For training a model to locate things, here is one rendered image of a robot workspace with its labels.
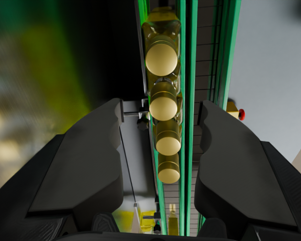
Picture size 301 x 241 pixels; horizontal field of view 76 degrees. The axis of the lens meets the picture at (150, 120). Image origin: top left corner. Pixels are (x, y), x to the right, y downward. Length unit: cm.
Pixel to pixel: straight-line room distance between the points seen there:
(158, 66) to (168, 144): 11
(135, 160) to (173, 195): 23
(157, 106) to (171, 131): 5
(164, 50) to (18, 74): 13
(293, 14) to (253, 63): 15
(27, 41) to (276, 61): 66
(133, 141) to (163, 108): 41
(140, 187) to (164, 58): 64
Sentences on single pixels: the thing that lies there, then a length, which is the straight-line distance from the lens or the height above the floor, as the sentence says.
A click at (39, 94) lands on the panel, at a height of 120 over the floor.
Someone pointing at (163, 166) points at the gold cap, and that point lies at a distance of 30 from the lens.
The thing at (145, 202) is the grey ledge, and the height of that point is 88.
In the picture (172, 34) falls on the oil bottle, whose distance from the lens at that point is 28.
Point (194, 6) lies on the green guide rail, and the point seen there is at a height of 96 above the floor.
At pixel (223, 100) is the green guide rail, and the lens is 47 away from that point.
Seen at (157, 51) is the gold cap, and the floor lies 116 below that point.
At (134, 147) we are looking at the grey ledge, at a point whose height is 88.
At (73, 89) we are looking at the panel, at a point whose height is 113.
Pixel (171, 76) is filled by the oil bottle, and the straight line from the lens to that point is 29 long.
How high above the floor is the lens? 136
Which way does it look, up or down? 57 degrees down
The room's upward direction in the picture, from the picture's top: 174 degrees counter-clockwise
